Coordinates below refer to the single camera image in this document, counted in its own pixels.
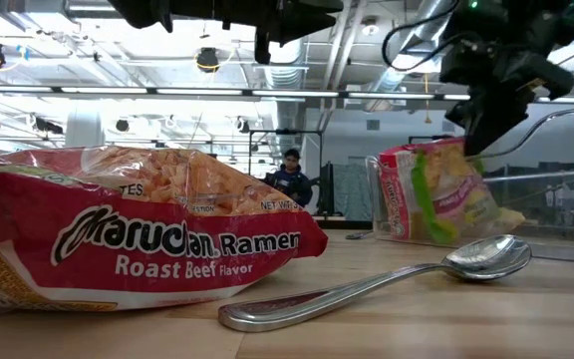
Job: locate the dark background monitor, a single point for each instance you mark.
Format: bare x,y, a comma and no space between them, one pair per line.
327,182

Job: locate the person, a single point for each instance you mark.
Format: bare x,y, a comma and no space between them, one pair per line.
292,182

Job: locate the black spoon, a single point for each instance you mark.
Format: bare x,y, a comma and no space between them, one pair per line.
359,235

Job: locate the roast beef ramen packet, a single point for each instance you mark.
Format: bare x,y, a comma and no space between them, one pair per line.
142,249

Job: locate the clear plastic container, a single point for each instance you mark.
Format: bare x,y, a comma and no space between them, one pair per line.
566,224

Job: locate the silver metal spoon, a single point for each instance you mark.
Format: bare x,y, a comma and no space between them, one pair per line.
367,289

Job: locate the silver ventilation duct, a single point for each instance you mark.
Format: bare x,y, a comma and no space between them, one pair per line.
287,75

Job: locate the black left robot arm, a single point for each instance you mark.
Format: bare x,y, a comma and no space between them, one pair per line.
167,10

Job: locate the long ceiling light strip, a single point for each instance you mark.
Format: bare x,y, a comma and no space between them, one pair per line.
192,91

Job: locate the pink green ramen packet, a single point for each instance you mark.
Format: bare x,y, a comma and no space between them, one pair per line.
431,194

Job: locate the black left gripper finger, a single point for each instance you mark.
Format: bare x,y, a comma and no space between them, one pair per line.
317,5
307,27

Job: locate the yellow ramen packet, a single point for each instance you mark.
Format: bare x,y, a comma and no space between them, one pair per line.
508,219

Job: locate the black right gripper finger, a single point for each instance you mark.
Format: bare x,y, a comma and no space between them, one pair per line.
491,119
454,113

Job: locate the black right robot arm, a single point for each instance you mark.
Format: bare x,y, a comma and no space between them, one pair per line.
556,15

